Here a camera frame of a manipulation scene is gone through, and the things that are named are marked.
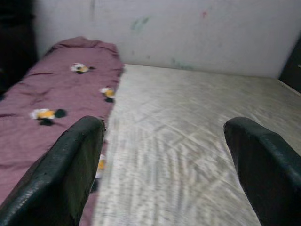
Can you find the white quilted mattress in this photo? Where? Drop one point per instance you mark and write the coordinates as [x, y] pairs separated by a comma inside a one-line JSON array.
[[176, 129]]

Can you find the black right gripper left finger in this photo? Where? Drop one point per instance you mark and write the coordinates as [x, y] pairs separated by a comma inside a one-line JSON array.
[[54, 179]]

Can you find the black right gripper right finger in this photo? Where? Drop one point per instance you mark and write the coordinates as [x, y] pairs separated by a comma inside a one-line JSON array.
[[270, 174]]

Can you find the pink cartoon print blanket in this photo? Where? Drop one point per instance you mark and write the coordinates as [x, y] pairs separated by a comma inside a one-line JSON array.
[[47, 89]]

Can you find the black tufted headboard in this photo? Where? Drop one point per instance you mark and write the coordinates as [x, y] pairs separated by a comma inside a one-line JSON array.
[[292, 70]]

